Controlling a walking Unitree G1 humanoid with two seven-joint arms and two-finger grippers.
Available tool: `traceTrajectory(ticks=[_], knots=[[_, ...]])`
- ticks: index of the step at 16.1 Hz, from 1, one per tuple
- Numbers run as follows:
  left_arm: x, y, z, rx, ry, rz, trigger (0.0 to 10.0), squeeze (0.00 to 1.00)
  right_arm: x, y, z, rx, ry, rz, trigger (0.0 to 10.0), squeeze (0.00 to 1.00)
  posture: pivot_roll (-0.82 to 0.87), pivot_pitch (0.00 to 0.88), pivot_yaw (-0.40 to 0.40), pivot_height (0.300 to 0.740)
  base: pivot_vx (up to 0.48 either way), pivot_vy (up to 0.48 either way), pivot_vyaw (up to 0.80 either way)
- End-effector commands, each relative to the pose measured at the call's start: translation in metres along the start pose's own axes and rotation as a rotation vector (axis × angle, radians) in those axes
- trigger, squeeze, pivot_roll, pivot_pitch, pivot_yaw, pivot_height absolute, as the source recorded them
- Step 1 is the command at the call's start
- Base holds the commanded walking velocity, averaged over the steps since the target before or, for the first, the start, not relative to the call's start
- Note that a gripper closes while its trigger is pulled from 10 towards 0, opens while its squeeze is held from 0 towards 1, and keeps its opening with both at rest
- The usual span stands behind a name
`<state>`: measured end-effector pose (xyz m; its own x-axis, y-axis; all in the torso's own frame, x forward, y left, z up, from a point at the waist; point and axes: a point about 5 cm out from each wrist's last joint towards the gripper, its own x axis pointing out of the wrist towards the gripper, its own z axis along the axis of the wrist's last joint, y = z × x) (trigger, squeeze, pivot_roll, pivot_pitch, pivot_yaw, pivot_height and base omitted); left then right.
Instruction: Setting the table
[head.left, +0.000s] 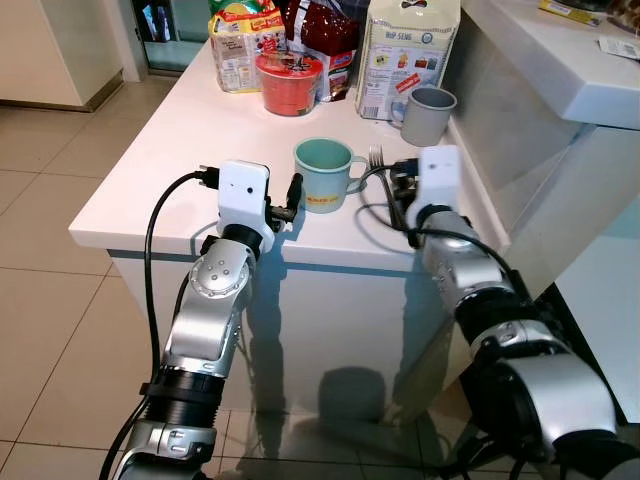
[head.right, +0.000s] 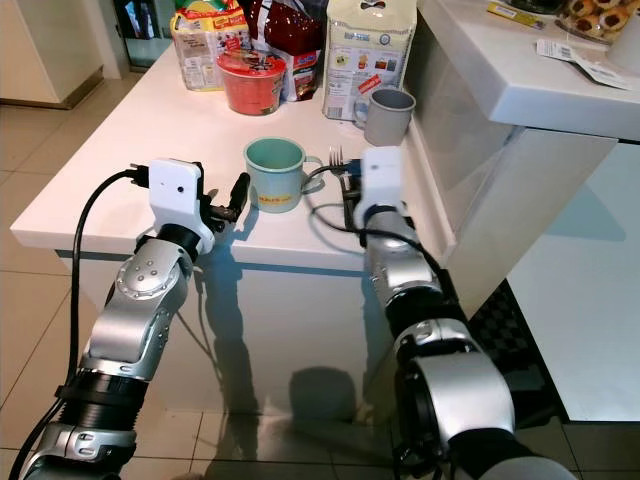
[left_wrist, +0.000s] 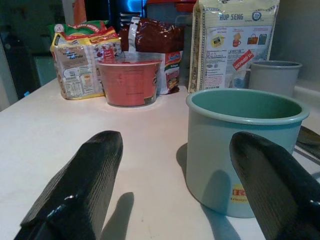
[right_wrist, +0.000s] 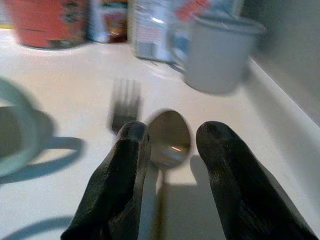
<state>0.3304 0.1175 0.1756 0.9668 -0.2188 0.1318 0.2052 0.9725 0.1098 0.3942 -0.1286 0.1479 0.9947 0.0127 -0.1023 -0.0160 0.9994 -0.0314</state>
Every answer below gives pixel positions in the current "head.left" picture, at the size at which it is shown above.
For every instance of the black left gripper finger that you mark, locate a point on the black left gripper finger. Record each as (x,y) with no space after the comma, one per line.
(295,190)

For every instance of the white paper tag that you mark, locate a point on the white paper tag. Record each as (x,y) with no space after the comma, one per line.
(618,47)

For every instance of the teal mug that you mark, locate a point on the teal mug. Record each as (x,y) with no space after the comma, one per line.
(320,185)

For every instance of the yellow snack bag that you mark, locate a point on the yellow snack bag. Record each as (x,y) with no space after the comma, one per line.
(238,50)

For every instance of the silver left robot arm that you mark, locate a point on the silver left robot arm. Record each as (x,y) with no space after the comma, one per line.
(215,290)

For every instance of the high white counter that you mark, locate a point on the high white counter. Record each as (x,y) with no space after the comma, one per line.
(545,70)

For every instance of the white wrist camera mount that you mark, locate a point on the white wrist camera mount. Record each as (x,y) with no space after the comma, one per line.
(440,180)
(243,200)

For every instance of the low white counter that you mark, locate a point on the low white counter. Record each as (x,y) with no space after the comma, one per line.
(180,170)

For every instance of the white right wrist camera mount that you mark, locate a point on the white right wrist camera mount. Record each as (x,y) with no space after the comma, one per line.
(440,180)

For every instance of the yellow packet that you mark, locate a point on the yellow packet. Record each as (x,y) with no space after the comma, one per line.
(570,12)

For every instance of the clear pastry bag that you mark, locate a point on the clear pastry bag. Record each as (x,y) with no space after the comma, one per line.
(627,12)

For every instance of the silver fork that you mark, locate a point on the silver fork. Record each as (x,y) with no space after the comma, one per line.
(377,158)

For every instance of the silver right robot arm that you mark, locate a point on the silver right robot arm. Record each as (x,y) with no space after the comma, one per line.
(460,270)

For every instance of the red noodle cup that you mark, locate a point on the red noodle cup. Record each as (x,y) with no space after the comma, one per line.
(288,88)

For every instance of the grey mug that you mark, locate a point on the grey mug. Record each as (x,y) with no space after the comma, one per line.
(428,122)

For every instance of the beige cabinet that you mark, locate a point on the beige cabinet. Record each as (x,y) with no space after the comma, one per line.
(50,50)

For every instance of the white cracker bag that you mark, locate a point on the white cracker bag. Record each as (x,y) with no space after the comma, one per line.
(405,55)

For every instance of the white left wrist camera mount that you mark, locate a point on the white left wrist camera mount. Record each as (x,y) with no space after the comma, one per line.
(243,200)

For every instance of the dark red snack bag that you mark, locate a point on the dark red snack bag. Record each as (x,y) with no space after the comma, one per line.
(325,30)

